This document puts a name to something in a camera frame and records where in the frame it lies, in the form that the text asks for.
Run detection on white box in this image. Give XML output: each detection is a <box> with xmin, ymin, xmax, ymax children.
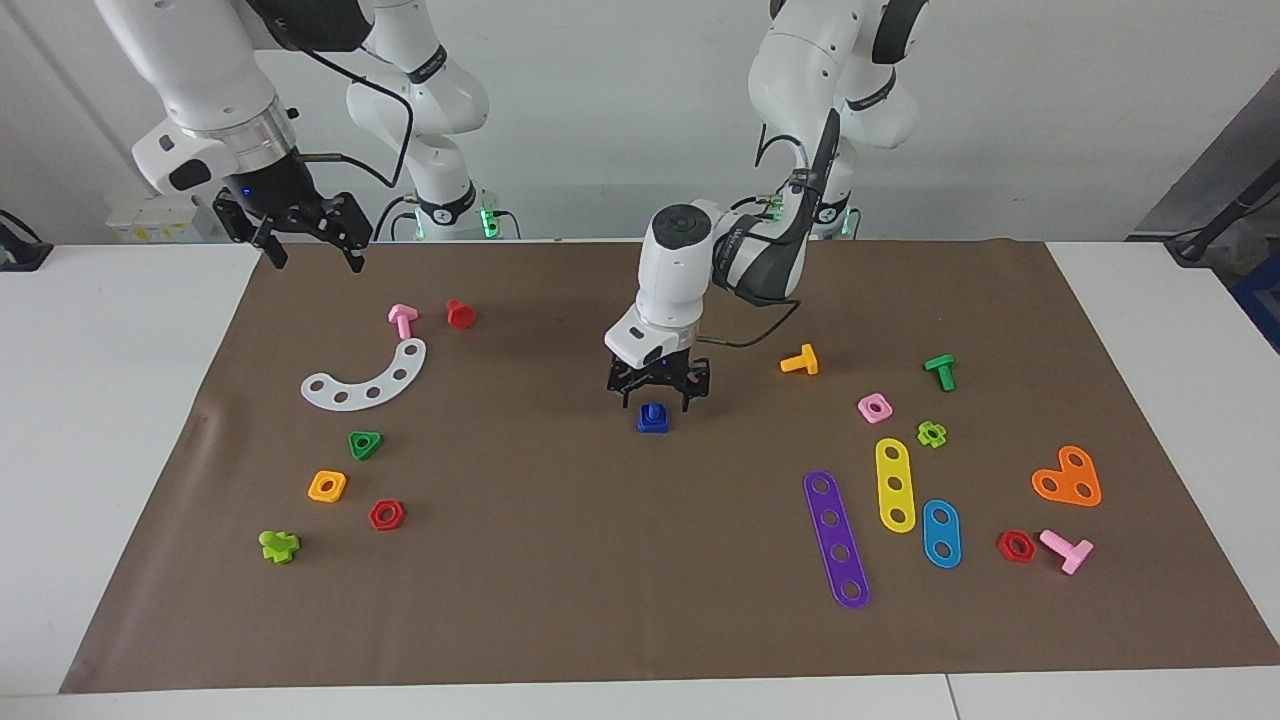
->
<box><xmin>107</xmin><ymin>195</ymin><xmax>223</xmax><ymax>244</ymax></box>

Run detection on white curved five-hole plate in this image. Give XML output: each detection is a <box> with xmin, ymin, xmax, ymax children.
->
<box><xmin>300</xmin><ymin>338</ymin><xmax>428</xmax><ymax>412</ymax></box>

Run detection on brown table mat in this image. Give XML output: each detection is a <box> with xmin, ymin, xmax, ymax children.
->
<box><xmin>60</xmin><ymin>238</ymin><xmax>1280</xmax><ymax>694</ymax></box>

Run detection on purple four-hole strip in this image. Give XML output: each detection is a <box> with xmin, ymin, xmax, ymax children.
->
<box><xmin>803</xmin><ymin>470</ymin><xmax>871</xmax><ymax>610</ymax></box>

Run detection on yellow three-hole strip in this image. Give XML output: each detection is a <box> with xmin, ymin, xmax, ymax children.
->
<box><xmin>875</xmin><ymin>438</ymin><xmax>917</xmax><ymax>534</ymax></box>

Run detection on black flat object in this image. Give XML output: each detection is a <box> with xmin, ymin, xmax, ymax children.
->
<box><xmin>0</xmin><ymin>208</ymin><xmax>53</xmax><ymax>273</ymax></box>

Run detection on light blue two-hole strip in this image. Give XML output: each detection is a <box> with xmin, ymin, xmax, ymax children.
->
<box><xmin>921</xmin><ymin>499</ymin><xmax>963</xmax><ymax>570</ymax></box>

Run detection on orange three-hole angled plate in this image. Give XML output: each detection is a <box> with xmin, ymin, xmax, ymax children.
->
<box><xmin>1031</xmin><ymin>445</ymin><xmax>1103</xmax><ymax>508</ymax></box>

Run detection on black stand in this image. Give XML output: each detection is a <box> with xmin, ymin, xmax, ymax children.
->
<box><xmin>1165</xmin><ymin>165</ymin><xmax>1280</xmax><ymax>269</ymax></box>

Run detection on blue crate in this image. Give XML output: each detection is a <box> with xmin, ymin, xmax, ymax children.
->
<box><xmin>1232</xmin><ymin>262</ymin><xmax>1280</xmax><ymax>353</ymax></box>

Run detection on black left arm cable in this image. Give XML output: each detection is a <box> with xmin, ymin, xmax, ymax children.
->
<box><xmin>695</xmin><ymin>118</ymin><xmax>803</xmax><ymax>349</ymax></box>

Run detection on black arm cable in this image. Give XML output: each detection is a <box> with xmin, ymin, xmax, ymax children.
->
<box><xmin>288</xmin><ymin>44</ymin><xmax>414</xmax><ymax>191</ymax></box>
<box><xmin>695</xmin><ymin>118</ymin><xmax>803</xmax><ymax>349</ymax></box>

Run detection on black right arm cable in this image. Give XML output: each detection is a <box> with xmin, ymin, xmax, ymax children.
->
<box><xmin>288</xmin><ymin>44</ymin><xmax>414</xmax><ymax>191</ymax></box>

